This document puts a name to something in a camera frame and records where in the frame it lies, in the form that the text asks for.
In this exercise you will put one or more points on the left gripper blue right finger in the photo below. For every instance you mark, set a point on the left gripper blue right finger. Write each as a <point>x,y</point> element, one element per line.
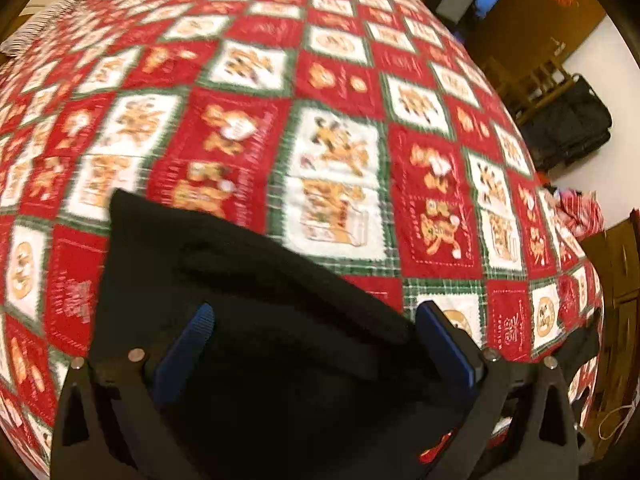
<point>451,349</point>

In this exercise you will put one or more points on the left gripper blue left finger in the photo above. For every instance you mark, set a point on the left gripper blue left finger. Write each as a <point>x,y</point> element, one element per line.
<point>179,361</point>

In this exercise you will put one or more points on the black pants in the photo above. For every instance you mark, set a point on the black pants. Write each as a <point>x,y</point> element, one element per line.
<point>305,376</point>

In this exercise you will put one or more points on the brown wooden dresser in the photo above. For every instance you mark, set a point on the brown wooden dresser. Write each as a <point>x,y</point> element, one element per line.
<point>615,256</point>

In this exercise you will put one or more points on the red plaid cloth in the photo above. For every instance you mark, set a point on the red plaid cloth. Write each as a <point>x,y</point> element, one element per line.
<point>580,212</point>

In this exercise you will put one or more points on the black suitcase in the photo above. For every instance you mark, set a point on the black suitcase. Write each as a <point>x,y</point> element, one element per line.
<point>571,127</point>

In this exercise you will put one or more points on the wooden chair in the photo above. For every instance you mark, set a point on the wooden chair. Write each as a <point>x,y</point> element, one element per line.
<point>525,97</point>

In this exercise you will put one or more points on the red christmas patterned bedspread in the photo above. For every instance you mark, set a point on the red christmas patterned bedspread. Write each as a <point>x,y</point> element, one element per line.
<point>358,133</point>

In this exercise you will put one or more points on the brown wooden door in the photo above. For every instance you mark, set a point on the brown wooden door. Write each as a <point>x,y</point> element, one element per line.
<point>521,34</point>

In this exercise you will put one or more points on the striped pillow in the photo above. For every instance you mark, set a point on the striped pillow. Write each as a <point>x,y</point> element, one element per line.
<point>20,40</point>

